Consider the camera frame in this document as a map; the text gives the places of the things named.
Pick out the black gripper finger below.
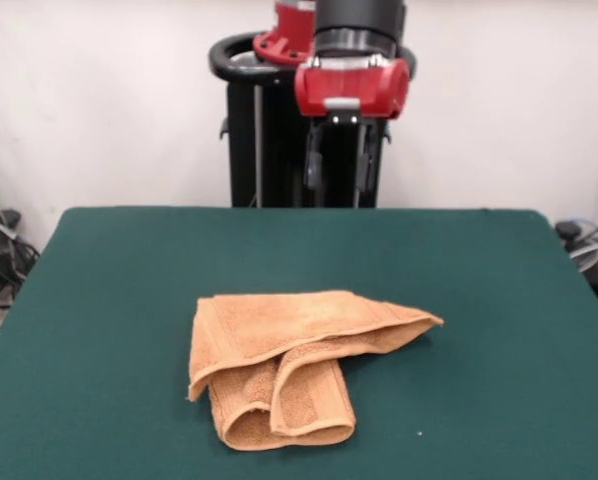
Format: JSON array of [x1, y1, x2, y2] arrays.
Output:
[[304, 125, 326, 190], [354, 123, 379, 192]]

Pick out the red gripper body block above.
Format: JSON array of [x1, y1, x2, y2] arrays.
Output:
[[293, 57, 411, 129]]

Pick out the tan terry towel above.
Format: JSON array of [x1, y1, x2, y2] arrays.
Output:
[[186, 289, 445, 450]]

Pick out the dark green table cloth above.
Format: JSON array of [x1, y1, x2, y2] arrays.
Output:
[[0, 207, 598, 480]]

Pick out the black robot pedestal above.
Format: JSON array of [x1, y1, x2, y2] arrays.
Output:
[[208, 32, 420, 209]]

